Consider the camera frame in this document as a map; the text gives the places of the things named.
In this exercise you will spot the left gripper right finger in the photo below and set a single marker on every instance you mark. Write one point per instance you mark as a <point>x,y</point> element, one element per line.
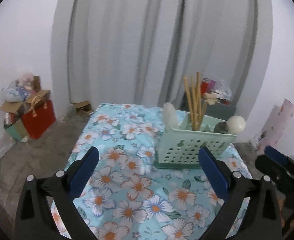
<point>262,219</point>

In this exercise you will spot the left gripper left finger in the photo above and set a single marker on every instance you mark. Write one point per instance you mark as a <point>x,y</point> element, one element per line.
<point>34,219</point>

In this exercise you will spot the beige silicone ladle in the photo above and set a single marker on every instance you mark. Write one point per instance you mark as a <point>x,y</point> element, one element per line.
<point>236,124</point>

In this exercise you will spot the wooden chopstick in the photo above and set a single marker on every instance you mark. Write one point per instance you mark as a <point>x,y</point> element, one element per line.
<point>201,115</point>
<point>196,102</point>
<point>198,75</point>
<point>189,102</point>
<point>193,104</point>

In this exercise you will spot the beige silicone spatula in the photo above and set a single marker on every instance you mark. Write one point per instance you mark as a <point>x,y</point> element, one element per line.
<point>170,119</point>

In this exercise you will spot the pink floral paper roll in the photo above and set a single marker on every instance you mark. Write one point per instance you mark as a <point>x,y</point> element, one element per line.
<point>275,125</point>

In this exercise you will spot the teal gift box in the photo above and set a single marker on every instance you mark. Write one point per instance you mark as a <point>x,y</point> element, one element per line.
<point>16,130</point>

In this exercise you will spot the dark grey side cabinet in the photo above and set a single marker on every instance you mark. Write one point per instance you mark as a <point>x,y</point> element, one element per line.
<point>219,110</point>

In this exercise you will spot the floral blue tablecloth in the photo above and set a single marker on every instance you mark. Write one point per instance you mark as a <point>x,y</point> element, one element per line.
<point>127,197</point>

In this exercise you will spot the red gift bag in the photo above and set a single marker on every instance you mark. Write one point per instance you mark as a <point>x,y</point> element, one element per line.
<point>39,118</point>

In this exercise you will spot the brown paper roll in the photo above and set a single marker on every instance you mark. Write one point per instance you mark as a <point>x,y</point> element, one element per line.
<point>210,98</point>

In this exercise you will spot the mint green utensil holder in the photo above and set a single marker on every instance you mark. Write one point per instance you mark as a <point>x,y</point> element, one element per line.
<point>178,148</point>

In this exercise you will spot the white plastic bag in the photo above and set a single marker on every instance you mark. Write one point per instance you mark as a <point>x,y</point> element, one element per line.
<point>222,88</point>

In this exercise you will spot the purple cup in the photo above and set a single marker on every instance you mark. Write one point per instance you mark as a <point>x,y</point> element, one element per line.
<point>211,85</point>

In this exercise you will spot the small cardboard box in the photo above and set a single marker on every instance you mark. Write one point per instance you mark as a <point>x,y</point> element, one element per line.
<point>83,107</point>

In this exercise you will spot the red thermos bottle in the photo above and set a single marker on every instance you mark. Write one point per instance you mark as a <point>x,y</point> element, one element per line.
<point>204,85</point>

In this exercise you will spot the cardboard box with clutter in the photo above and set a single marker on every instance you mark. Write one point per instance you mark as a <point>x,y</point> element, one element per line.
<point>19,94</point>

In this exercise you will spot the grey curtain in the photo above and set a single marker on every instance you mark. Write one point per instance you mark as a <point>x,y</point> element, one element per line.
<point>138,51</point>

